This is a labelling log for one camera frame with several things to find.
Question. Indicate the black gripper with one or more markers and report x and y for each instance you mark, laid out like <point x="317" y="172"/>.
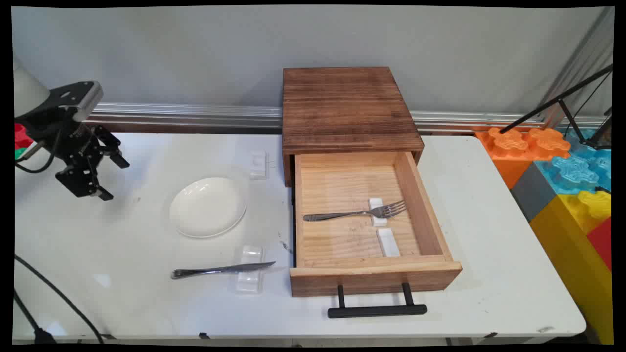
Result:
<point x="73" y="142"/>

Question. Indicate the silver table knife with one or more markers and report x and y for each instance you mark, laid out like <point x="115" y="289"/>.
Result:
<point x="220" y="269"/>

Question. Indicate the green foam block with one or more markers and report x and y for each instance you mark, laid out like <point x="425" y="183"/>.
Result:
<point x="18" y="152"/>

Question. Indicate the red foam block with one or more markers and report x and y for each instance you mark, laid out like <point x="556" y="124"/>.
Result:
<point x="601" y="242"/>
<point x="20" y="137"/>

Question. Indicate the white round plate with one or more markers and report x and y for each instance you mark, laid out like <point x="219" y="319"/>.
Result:
<point x="208" y="208"/>

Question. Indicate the clear rest near knife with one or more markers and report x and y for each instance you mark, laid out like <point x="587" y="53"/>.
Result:
<point x="249" y="283"/>

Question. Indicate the silver fork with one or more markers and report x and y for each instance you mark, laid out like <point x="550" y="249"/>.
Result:
<point x="342" y="214"/>

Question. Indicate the dark wooden drawer cabinet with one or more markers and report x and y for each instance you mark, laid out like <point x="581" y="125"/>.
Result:
<point x="342" y="107"/>

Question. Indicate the orange foam block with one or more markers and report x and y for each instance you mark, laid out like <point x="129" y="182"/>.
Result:
<point x="513" y="146"/>

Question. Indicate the grey foam block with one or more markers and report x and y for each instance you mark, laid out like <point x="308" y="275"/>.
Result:
<point x="533" y="193"/>

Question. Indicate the black tripod stand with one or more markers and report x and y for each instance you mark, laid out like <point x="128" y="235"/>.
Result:
<point x="552" y="102"/>

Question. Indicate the blue foam block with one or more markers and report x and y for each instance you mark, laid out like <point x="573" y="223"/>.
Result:
<point x="572" y="173"/>

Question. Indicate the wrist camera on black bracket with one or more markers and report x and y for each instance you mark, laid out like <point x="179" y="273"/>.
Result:
<point x="85" y="102"/>

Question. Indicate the aluminium rail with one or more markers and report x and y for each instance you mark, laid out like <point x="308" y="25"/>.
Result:
<point x="195" y="115"/>

